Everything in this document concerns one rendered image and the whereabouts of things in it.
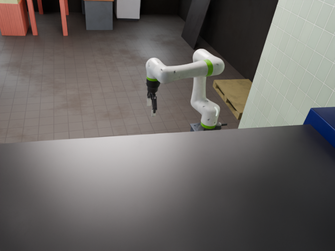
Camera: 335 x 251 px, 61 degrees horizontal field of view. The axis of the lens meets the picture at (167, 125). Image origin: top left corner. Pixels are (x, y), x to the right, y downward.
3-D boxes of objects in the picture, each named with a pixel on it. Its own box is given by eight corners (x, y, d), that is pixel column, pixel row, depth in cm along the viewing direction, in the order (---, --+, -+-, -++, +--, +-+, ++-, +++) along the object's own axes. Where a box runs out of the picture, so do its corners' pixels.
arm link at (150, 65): (157, 54, 190) (142, 56, 185) (167, 61, 182) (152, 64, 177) (156, 72, 199) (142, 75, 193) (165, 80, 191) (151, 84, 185)
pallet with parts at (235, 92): (279, 116, 495) (286, 100, 475) (239, 121, 470) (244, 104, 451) (246, 83, 582) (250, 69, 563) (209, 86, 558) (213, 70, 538)
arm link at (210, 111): (207, 116, 244) (211, 97, 233) (219, 126, 234) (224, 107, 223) (195, 120, 238) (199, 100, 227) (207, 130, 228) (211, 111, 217)
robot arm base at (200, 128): (222, 122, 250) (224, 117, 246) (230, 133, 239) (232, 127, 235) (195, 125, 242) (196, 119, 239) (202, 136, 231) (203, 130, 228)
